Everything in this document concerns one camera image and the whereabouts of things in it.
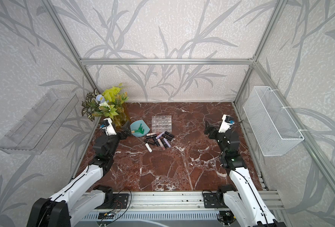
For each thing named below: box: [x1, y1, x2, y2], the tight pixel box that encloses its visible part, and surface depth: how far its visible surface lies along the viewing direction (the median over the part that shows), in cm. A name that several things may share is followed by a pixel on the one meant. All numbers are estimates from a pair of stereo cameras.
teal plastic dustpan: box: [129, 119, 151, 138], surface depth 104 cm
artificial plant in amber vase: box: [81, 82, 130, 127], surface depth 90 cm
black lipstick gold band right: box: [161, 134, 174, 142], surface depth 100 cm
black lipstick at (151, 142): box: [143, 139, 155, 146], surface depth 96 cm
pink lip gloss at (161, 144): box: [157, 138, 166, 151], surface depth 96 cm
